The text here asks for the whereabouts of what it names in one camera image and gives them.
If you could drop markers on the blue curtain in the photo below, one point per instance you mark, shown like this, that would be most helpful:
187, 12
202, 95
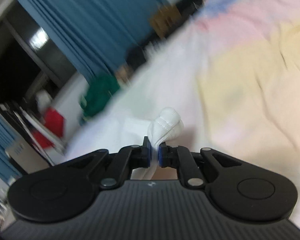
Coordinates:
90, 17
0, 140

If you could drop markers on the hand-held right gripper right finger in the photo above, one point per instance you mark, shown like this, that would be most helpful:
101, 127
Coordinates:
161, 156

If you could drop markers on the pastel rainbow bed sheet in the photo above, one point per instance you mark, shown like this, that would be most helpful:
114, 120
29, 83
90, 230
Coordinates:
252, 80

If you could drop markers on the red garment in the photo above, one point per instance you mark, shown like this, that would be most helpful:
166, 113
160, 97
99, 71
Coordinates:
53, 120

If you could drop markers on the green garment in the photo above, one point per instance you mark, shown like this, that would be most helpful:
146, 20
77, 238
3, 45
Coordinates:
100, 95

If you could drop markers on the dark window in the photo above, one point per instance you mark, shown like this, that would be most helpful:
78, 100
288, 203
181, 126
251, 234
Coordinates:
15, 62

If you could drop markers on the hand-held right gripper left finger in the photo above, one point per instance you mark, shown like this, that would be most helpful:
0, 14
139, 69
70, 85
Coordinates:
147, 155

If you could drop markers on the white pants with striped trim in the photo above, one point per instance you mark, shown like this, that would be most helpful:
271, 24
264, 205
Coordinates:
167, 122

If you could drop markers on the beige heater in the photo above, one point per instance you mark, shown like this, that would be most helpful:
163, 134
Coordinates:
25, 152

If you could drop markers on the brown paper bag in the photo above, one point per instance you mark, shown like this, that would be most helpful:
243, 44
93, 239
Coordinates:
166, 21

